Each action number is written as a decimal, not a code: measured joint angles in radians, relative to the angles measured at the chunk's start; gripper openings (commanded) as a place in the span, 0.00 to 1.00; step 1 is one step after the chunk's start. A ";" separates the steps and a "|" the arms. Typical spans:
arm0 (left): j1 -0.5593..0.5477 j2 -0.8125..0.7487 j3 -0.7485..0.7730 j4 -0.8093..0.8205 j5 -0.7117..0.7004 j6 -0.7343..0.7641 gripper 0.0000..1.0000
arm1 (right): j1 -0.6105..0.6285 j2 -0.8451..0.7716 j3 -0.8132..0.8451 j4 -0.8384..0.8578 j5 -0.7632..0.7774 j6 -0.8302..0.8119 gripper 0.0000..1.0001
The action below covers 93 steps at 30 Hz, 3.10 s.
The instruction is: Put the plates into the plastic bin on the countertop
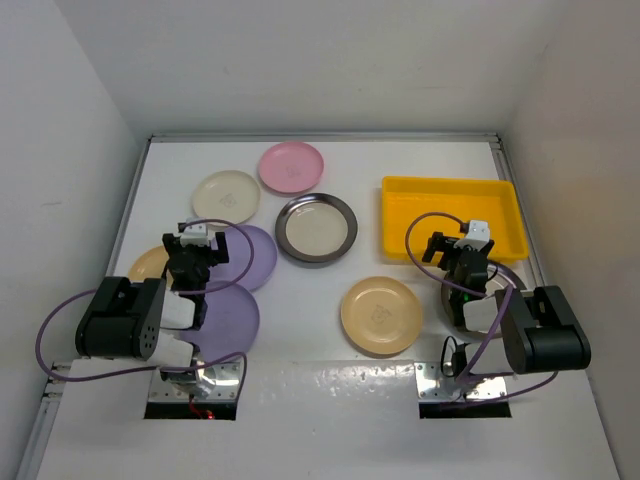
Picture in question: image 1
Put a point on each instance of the purple plastic plate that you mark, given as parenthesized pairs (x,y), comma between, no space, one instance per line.
(264,260)
(231,323)

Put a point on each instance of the dark metal plate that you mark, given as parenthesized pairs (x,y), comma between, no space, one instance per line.
(503,275)
(316,228)

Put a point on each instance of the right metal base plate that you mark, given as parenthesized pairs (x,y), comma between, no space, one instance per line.
(433,387)

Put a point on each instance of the pink plastic plate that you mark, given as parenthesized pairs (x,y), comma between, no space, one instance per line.
(291,167)

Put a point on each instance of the metal base plate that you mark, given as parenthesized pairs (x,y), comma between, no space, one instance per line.
(433,387)
(215,384)

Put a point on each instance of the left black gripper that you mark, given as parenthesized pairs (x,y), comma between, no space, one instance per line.
(172,241)

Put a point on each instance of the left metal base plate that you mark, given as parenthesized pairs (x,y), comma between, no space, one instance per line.
(215,384)

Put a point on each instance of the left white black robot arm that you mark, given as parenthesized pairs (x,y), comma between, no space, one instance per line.
(128,320)

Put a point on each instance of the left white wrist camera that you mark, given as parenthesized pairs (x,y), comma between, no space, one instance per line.
(195,235)

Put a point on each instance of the yellow plastic plate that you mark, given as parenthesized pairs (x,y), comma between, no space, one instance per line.
(381,316)
(151,264)

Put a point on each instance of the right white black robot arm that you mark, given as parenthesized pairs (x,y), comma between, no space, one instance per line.
(539,329)

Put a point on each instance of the yellow plastic bin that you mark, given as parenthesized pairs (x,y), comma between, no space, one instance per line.
(403,199)

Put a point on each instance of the cream white plastic plate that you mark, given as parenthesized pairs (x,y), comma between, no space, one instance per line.
(229,195)

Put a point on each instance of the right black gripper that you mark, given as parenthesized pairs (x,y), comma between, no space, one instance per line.
(438,243)

